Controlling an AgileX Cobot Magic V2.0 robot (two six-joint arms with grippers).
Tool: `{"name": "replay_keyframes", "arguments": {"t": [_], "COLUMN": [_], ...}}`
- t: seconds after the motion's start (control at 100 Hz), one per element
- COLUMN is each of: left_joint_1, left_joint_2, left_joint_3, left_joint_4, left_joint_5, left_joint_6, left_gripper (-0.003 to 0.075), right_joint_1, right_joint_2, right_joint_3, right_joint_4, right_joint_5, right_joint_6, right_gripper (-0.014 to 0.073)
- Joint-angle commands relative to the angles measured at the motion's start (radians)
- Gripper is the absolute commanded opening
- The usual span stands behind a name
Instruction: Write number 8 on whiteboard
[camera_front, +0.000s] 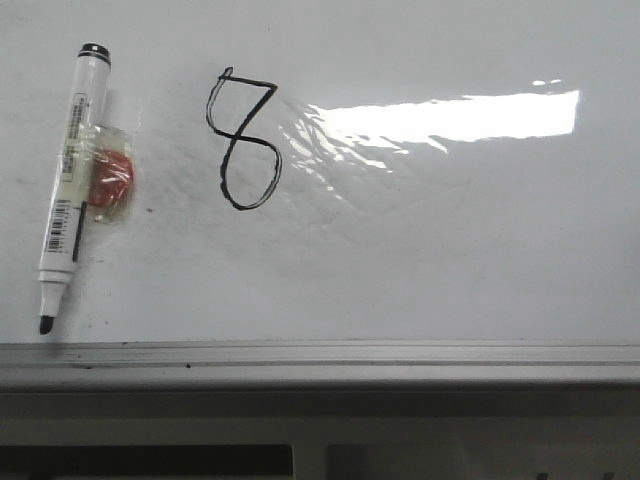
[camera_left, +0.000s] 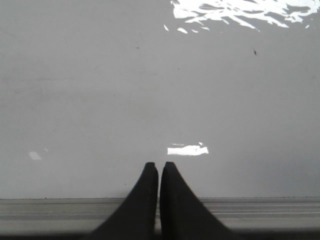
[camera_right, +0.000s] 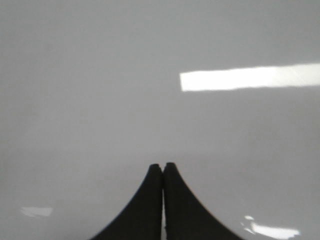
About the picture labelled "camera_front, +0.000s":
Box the red magnet taped to marker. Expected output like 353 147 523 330
81 124 135 224

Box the white black whiteboard marker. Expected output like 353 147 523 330
38 43 111 335

